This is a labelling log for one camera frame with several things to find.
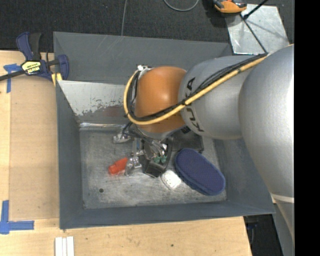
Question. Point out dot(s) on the red-orange small block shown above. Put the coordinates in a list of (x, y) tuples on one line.
[(117, 167)]

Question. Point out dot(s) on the pale wood board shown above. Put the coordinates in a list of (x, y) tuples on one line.
[(32, 150)]

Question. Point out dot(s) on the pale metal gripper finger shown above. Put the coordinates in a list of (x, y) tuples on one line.
[(133, 165), (121, 138)]

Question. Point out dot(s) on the black cylinder on white bracket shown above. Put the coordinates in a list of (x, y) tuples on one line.
[(153, 169)]

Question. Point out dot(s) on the blue oval sponge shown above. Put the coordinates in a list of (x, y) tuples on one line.
[(200, 172)]

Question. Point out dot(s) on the white small sponge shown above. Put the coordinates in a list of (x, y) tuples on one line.
[(171, 180)]

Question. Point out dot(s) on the grey metal bin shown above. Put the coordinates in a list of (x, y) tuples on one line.
[(105, 195)]

